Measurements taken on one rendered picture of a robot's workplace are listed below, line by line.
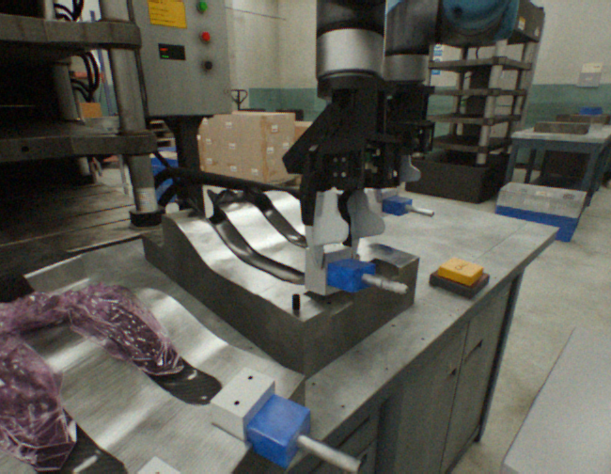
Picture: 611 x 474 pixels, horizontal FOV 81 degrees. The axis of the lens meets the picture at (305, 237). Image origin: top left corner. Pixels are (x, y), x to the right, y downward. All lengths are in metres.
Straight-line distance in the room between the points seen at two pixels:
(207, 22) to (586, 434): 1.28
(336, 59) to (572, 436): 0.35
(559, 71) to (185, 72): 6.17
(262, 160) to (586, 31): 4.85
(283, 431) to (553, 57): 6.79
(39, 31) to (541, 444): 1.09
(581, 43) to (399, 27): 6.28
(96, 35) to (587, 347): 1.03
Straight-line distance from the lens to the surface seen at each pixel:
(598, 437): 0.22
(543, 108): 6.92
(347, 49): 0.41
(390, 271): 0.58
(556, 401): 0.23
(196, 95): 1.27
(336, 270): 0.42
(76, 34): 1.07
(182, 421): 0.38
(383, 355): 0.53
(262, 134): 4.35
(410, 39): 0.67
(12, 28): 1.08
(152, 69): 1.22
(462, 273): 0.70
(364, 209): 0.45
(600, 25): 6.91
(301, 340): 0.44
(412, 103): 0.67
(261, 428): 0.35
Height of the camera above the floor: 1.13
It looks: 21 degrees down
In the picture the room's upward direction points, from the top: straight up
